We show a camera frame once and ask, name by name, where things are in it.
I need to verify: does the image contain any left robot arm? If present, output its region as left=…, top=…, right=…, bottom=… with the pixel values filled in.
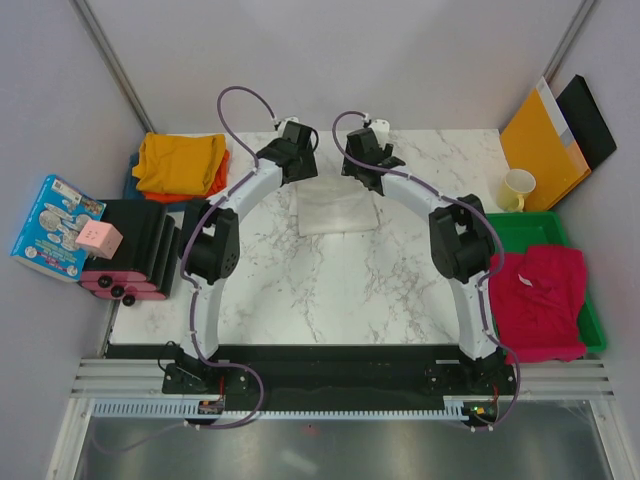
left=180, top=117, right=319, bottom=393

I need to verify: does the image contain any black flat box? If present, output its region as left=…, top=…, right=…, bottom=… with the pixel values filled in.
left=556, top=75, right=617, bottom=170

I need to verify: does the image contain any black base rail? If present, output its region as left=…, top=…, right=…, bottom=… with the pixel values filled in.
left=106, top=342, right=516, bottom=410

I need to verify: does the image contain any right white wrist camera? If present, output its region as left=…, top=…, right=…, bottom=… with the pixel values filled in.
left=363, top=116, right=390, bottom=137

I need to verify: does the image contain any green plastic tray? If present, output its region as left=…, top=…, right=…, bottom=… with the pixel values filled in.
left=487, top=211, right=607, bottom=354

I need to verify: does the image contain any orange envelope folder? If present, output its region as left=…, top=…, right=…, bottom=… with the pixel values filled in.
left=500, top=78, right=591, bottom=212

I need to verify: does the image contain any yellow mug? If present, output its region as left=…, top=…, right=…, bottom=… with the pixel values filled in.
left=496, top=169, right=536, bottom=212

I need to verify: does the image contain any pink cube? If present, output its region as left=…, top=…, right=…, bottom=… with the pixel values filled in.
left=76, top=220, right=123, bottom=260

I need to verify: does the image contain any mustard yellow folded shirt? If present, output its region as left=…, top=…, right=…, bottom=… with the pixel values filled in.
left=133, top=133, right=229, bottom=195

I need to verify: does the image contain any orange folded shirt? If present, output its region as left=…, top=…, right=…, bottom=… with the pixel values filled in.
left=142, top=150, right=231, bottom=204

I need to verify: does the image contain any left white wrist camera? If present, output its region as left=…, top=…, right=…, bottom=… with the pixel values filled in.
left=274, top=116, right=299, bottom=136

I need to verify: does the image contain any black and pink case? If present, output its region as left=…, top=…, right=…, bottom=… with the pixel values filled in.
left=79, top=199, right=180, bottom=307

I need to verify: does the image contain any blue printed box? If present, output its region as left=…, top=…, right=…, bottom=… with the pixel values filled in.
left=10, top=174, right=106, bottom=283

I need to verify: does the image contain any white t shirt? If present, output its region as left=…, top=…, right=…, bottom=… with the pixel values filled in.
left=296, top=176, right=379, bottom=237

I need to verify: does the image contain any magenta t shirt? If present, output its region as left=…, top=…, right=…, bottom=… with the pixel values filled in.
left=489, top=245, right=587, bottom=364

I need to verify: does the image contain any blue folded shirt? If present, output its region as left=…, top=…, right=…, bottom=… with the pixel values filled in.
left=122, top=153, right=188, bottom=213

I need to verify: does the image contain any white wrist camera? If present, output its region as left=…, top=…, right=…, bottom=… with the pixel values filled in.
left=274, top=116, right=299, bottom=136
left=363, top=116, right=390, bottom=137

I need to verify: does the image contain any white cable duct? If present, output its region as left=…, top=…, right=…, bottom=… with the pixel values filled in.
left=93, top=399, right=496, bottom=421

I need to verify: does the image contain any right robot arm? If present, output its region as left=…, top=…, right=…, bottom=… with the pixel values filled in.
left=342, top=127, right=499, bottom=394

